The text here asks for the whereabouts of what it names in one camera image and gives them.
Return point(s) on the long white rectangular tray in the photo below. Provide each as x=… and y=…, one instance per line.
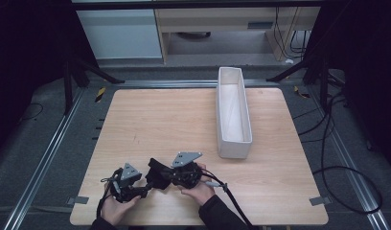
x=233, y=111

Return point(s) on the person's right hand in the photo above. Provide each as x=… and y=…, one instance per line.
x=201, y=195

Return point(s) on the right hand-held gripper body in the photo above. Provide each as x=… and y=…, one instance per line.
x=185, y=159

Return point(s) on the white cabinet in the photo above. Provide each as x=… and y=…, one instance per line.
x=120, y=33

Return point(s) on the black metal stand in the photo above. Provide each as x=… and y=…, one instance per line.
x=72, y=73
x=315, y=68

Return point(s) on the black sock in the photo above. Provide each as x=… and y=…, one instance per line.
x=156, y=174

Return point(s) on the aluminium floor rail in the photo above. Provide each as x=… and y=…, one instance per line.
x=43, y=159
x=353, y=166
x=184, y=83

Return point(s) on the grey tape piece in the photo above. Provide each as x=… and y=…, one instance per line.
x=78, y=200
x=320, y=201

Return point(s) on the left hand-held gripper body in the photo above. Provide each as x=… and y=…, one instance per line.
x=130, y=173

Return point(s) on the person's left hand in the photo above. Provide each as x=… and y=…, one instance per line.
x=113, y=211

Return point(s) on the yellow black striped floor tape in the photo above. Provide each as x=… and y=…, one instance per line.
x=100, y=94
x=301, y=92

